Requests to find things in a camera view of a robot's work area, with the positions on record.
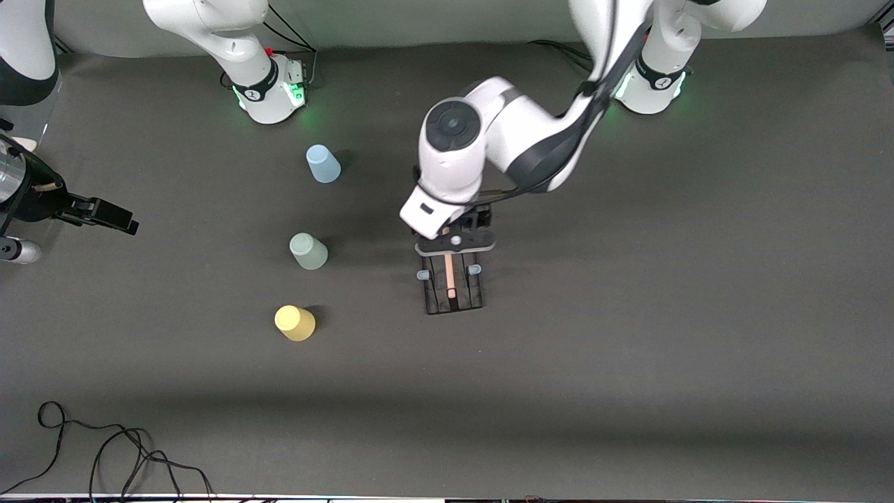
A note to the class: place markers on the dark grey table cover sheet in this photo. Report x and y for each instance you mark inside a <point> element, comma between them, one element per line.
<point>628,314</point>

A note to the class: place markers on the yellow plastic cup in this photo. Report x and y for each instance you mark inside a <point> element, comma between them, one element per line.
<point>295,324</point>

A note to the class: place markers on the pale green plastic cup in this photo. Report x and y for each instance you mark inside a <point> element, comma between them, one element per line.
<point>309,253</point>

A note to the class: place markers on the light blue plastic cup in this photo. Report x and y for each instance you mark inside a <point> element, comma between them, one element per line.
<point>324,166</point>

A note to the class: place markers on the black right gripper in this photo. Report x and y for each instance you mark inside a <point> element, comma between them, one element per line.
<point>36,200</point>

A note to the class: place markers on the beige background object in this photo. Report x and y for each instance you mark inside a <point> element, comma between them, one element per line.
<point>26,144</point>

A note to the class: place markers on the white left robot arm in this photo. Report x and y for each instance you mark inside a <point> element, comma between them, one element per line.
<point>510,126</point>

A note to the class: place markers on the dark metal frame bar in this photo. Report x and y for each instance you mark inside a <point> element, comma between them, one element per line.
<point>61,45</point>

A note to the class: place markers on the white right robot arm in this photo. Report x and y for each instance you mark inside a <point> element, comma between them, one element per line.
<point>237,42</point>

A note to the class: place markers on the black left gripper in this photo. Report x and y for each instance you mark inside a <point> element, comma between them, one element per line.
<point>478,218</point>

